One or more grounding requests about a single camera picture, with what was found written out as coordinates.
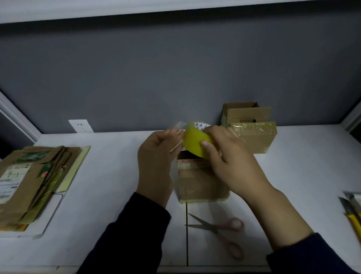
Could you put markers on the taped brown cardboard box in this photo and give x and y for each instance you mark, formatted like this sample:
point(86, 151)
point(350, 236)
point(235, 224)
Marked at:
point(197, 183)

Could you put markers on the person's right forearm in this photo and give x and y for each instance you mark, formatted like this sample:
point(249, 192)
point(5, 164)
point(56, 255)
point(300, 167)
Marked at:
point(284, 225)

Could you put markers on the person's left forearm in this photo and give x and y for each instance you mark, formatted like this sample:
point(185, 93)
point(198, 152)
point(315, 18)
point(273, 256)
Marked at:
point(127, 240)

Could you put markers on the person's left thumb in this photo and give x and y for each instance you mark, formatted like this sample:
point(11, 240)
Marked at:
point(175, 133)

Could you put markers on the person's right thumb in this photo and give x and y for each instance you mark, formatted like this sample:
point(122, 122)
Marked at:
point(211, 152)

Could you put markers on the white green-edged flat board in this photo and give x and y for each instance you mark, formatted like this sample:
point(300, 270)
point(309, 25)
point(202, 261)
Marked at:
point(72, 175)

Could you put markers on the open brown cardboard box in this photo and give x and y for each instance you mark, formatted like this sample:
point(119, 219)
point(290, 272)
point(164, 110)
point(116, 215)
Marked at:
point(253, 132)

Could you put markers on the stack of flattened cardboard boxes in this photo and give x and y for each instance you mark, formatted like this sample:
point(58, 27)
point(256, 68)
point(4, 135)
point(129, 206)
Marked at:
point(31, 180)

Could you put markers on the yellow packing tape roll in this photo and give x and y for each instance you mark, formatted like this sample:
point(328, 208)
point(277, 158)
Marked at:
point(194, 142)

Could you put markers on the person's right hand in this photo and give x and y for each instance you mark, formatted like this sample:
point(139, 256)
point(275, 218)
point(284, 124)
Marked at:
point(237, 166)

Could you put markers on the person's left hand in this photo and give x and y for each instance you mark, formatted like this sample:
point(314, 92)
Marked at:
point(153, 163)

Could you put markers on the white wall socket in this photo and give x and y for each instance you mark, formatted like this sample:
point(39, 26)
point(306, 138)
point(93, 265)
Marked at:
point(81, 126)

